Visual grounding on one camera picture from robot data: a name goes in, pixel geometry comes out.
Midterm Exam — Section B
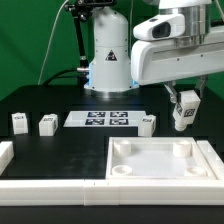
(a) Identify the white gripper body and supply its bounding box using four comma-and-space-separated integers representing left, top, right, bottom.
131, 40, 224, 85

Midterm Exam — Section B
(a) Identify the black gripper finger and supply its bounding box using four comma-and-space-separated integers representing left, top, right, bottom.
195, 75, 208, 98
164, 81, 177, 104

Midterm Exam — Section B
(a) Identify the white square tabletop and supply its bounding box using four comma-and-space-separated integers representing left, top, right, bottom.
106, 137, 217, 180

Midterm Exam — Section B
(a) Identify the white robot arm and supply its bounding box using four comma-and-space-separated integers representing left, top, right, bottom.
85, 0, 224, 103

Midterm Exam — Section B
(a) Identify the white AprilTag base sheet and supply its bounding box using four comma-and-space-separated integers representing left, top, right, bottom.
64, 111, 146, 127

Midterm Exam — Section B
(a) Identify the white U-shaped fence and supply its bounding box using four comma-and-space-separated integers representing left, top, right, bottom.
0, 140, 224, 206

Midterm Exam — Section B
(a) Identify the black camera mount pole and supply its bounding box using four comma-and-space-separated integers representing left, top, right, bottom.
64, 0, 117, 70

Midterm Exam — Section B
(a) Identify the black cable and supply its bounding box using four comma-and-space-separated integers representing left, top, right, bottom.
43, 69, 89, 87

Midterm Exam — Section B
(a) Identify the white cable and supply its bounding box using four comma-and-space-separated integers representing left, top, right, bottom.
37, 0, 69, 86

